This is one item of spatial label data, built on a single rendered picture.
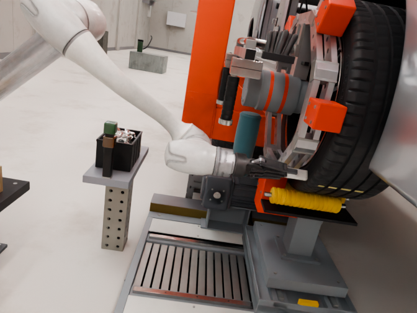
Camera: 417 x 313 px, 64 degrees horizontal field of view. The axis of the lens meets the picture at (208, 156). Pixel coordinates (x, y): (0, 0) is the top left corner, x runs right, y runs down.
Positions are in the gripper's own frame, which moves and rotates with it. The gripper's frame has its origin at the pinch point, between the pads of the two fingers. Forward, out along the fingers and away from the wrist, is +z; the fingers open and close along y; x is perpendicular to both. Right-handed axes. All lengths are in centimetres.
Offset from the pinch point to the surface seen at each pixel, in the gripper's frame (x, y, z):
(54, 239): -20, -71, -90
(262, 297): -34.9, -34.5, 0.1
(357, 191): -2.8, 0.4, 19.6
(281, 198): -3.8, -13.4, -0.3
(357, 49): 23.1, 31.7, 4.9
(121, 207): -5, -53, -60
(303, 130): 6.8, 14.8, -3.3
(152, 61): 503, -558, -164
